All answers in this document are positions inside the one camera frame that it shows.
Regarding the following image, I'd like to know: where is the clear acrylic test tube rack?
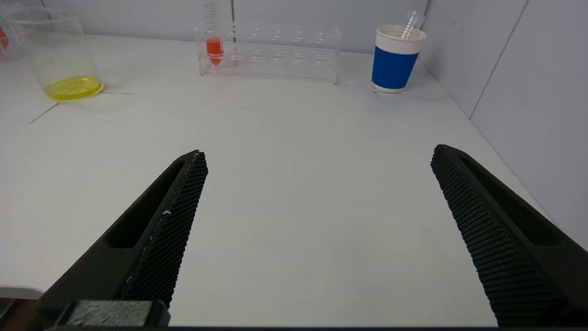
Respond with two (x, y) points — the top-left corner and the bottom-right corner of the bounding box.
(195, 20), (342, 85)
(0, 2), (34, 61)

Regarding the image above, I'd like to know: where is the blue white paper cup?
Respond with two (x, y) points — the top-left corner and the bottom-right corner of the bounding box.
(370, 24), (428, 94)

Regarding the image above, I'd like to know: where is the clear glass beaker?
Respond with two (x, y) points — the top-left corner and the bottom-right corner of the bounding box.
(4, 6), (104, 101)

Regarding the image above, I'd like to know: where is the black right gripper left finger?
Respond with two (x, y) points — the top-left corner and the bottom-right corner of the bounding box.
(39, 149), (209, 328)

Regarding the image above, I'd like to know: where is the test tube with yellow pigment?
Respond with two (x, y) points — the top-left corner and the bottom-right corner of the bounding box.
(398, 10), (426, 40)

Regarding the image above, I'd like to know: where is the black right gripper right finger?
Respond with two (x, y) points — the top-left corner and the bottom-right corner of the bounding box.
(430, 144), (588, 328)

